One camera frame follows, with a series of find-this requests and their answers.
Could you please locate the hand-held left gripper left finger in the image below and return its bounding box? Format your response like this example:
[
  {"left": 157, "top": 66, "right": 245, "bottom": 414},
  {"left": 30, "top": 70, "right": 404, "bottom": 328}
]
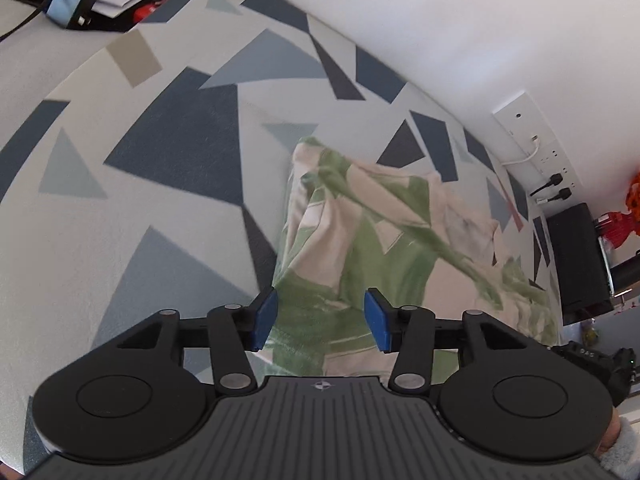
[{"left": 116, "top": 286, "right": 279, "bottom": 395}]

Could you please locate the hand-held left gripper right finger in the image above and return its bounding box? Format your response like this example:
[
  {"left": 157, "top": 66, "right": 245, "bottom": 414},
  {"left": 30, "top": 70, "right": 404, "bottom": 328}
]
[{"left": 364, "top": 287, "right": 546, "bottom": 395}]

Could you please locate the green leaf print shirt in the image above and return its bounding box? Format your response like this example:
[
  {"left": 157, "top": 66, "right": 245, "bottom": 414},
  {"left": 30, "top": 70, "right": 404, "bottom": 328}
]
[{"left": 270, "top": 136, "right": 560, "bottom": 378}]

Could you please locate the black bottle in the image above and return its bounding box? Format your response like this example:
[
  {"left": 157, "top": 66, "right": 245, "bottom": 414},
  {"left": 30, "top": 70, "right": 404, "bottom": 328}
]
[{"left": 614, "top": 249, "right": 640, "bottom": 296}]

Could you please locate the black box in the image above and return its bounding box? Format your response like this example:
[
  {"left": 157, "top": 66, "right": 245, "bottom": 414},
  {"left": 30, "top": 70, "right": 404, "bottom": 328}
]
[{"left": 545, "top": 204, "right": 615, "bottom": 326}]

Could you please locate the red toy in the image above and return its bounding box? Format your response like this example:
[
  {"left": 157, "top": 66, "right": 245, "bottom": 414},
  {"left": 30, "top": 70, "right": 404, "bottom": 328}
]
[{"left": 594, "top": 211, "right": 632, "bottom": 251}]

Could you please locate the orange flower decoration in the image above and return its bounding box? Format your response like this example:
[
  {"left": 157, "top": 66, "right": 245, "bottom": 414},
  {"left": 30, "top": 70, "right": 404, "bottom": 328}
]
[{"left": 625, "top": 172, "right": 640, "bottom": 223}]

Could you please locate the grey charger adapter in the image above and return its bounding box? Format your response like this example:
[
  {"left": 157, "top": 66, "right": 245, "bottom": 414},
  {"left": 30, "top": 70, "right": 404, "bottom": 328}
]
[{"left": 44, "top": 0, "right": 102, "bottom": 29}]

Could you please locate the black plug with cable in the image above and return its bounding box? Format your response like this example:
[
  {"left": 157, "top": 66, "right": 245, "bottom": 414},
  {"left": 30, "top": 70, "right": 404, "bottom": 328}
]
[
  {"left": 536, "top": 187, "right": 575, "bottom": 207},
  {"left": 529, "top": 174, "right": 564, "bottom": 197}
]

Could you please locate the white cable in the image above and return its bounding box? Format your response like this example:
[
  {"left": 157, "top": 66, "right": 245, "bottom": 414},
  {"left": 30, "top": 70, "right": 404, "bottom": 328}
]
[{"left": 501, "top": 135, "right": 544, "bottom": 167}]

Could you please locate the white wall socket panel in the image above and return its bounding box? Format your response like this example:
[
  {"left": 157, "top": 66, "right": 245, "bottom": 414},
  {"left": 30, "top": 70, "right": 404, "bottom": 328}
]
[{"left": 492, "top": 91, "right": 583, "bottom": 196}]

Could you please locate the black power strip red switch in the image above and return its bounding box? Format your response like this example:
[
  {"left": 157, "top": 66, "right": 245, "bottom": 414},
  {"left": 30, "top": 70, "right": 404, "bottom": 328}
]
[{"left": 75, "top": 0, "right": 211, "bottom": 35}]

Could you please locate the black cable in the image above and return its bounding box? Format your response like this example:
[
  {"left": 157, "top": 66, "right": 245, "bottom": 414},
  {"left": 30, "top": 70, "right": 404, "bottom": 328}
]
[{"left": 0, "top": 0, "right": 66, "bottom": 43}]

